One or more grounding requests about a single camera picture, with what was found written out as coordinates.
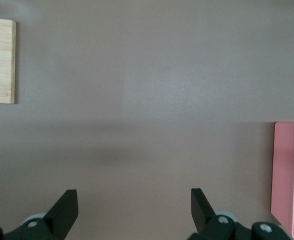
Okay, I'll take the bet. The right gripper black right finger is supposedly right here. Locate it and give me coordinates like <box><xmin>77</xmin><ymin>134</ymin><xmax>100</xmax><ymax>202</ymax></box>
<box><xmin>188</xmin><ymin>187</ymin><xmax>252</xmax><ymax>240</ymax></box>

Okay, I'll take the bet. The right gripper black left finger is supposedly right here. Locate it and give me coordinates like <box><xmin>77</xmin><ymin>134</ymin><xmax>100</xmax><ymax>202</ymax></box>
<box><xmin>4</xmin><ymin>189</ymin><xmax>79</xmax><ymax>240</ymax></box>

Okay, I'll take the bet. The pink plastic bin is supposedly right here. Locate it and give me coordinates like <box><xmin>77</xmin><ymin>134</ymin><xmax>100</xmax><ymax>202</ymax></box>
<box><xmin>271</xmin><ymin>121</ymin><xmax>294</xmax><ymax>240</ymax></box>

